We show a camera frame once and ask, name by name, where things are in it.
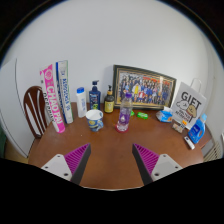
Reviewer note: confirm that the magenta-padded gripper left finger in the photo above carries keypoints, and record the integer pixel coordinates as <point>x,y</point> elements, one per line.
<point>56,165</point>

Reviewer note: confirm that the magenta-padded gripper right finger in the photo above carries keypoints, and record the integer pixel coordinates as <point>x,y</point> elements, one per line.
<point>165,165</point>

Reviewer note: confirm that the clear purple-capped water bottle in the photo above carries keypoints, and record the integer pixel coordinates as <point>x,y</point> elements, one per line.
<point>124,115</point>

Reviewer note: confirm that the white remote control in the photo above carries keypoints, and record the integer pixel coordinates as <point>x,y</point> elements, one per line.
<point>189,142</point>

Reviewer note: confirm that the colourful puzzle cube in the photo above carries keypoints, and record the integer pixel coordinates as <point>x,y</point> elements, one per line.
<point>184,123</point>

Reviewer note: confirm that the blue detergent bottle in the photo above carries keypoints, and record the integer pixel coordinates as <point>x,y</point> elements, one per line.
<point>197,131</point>

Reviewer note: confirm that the blue tissue pack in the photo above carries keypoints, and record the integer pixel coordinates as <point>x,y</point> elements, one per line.
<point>165,115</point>

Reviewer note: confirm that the white radiator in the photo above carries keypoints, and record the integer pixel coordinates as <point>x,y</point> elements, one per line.
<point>213,151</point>

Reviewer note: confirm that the small green pack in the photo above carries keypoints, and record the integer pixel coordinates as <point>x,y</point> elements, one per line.
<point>142,115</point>
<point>132,113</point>

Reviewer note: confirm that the brown wooden chair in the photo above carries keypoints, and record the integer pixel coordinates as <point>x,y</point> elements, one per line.
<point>35,113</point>

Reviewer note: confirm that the blue swirl-print mug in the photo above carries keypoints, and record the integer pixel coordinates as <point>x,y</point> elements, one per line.
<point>95,121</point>

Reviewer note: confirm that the flat round red coaster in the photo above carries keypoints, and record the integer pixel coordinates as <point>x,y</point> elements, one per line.
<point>117,129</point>

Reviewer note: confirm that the pink printed tube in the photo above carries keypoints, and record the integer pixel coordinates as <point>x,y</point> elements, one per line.
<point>53,100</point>

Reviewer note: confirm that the white bottle with blue cap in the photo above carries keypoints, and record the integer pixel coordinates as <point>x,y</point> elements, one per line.
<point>81,103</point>

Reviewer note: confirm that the white paper gift bag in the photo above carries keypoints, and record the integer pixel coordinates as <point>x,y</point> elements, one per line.
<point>190,103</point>

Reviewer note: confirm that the white and green tube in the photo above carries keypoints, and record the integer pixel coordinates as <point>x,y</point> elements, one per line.
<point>65,93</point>

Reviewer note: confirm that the dark blue pump bottle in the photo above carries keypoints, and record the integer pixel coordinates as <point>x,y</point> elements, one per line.
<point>94,98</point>

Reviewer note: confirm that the framed group picture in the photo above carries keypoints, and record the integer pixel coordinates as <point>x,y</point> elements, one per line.
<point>143,88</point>

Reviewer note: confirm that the amber pump bottle yellow label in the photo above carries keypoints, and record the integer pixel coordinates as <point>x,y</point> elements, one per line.
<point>109,103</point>

